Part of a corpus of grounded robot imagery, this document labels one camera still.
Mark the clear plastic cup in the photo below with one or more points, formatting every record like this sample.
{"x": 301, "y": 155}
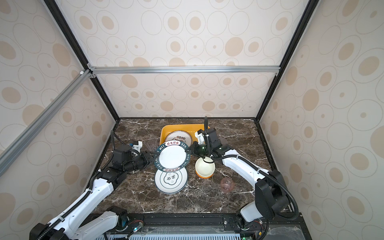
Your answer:
{"x": 151, "y": 144}

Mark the diagonal aluminium bar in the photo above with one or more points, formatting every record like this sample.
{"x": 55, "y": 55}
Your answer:
{"x": 25, "y": 138}

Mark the plate with green text rim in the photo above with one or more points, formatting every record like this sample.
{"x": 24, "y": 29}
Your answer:
{"x": 171, "y": 156}

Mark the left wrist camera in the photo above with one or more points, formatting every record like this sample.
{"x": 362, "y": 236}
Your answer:
{"x": 138, "y": 145}

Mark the pink translucent cup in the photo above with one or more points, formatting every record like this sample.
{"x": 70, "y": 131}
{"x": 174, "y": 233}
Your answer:
{"x": 227, "y": 185}

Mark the yellow plastic bin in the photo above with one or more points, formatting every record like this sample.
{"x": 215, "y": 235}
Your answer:
{"x": 189, "y": 128}

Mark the left black frame post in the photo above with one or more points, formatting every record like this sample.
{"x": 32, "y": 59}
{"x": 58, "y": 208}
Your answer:
{"x": 77, "y": 49}

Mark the horizontal aluminium bar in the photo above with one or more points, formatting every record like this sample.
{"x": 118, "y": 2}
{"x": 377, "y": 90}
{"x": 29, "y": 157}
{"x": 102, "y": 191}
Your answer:
{"x": 185, "y": 70}

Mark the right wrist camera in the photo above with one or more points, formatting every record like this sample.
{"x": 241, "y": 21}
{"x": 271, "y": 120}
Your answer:
{"x": 200, "y": 136}

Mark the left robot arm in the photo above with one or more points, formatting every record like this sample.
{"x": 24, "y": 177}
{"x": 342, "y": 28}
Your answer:
{"x": 81, "y": 204}

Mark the cream and orange bowl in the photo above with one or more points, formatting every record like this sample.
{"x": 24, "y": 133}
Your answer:
{"x": 205, "y": 167}

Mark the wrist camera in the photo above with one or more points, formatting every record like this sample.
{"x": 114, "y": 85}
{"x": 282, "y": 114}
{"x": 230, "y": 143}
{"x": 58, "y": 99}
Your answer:
{"x": 200, "y": 136}
{"x": 138, "y": 145}

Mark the black frame post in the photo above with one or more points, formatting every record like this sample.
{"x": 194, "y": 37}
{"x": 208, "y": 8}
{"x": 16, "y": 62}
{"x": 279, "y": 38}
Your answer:
{"x": 302, "y": 25}
{"x": 77, "y": 49}

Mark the plate with red characters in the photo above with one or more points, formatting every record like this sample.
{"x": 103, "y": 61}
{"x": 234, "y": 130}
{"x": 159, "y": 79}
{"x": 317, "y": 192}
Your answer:
{"x": 181, "y": 136}

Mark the grey translucent cup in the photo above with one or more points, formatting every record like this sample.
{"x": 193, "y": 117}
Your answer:
{"x": 223, "y": 141}

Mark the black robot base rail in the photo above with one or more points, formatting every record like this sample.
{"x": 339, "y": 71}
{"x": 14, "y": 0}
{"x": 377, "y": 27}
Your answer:
{"x": 205, "y": 227}

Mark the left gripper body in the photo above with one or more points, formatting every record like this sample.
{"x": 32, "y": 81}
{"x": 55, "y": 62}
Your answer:
{"x": 136, "y": 161}

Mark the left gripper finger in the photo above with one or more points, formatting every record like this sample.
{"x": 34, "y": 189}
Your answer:
{"x": 148, "y": 156}
{"x": 141, "y": 168}

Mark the white plate quatrefoil design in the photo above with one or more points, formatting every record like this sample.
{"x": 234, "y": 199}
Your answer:
{"x": 172, "y": 182}

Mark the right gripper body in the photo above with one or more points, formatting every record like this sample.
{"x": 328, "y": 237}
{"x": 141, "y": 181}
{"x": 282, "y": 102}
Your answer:
{"x": 206, "y": 149}

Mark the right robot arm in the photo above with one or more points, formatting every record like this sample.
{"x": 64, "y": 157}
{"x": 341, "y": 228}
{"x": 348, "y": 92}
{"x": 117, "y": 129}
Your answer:
{"x": 272, "y": 197}

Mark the right black frame post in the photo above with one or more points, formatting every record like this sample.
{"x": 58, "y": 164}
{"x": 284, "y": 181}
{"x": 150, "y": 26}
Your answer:
{"x": 302, "y": 25}

